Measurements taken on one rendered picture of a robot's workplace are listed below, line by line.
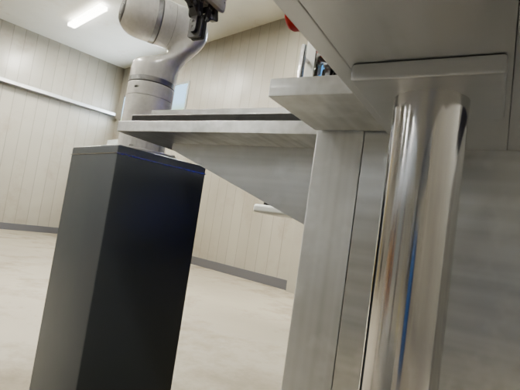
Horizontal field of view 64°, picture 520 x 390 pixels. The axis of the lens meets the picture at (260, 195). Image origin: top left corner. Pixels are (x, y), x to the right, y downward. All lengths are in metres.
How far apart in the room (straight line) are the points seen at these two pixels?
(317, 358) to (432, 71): 0.37
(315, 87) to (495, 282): 0.27
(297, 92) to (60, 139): 8.81
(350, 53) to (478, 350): 0.34
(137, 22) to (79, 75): 8.33
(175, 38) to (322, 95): 0.81
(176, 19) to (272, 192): 0.64
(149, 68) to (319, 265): 0.75
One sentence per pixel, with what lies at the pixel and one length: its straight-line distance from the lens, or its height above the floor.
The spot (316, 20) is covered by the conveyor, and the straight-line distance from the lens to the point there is 0.25.
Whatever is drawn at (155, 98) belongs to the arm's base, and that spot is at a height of 1.00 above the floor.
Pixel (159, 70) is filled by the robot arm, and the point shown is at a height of 1.08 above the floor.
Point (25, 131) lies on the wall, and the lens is 8.98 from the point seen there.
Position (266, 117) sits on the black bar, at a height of 0.89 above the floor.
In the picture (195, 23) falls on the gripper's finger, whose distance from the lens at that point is 0.91.
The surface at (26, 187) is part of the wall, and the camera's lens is 8.97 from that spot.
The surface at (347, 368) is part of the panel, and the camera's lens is 0.54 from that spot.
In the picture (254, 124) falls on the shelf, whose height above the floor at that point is 0.87.
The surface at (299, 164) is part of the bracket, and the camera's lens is 0.67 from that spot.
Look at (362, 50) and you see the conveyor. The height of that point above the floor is 0.84.
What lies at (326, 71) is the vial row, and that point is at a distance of 0.47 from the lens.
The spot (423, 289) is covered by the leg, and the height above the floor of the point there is 0.70.
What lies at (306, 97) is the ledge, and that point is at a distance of 0.43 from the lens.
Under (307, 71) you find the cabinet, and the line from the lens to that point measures 1.82.
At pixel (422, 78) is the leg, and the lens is 0.28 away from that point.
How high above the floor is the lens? 0.73
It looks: 4 degrees up
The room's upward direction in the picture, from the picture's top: 8 degrees clockwise
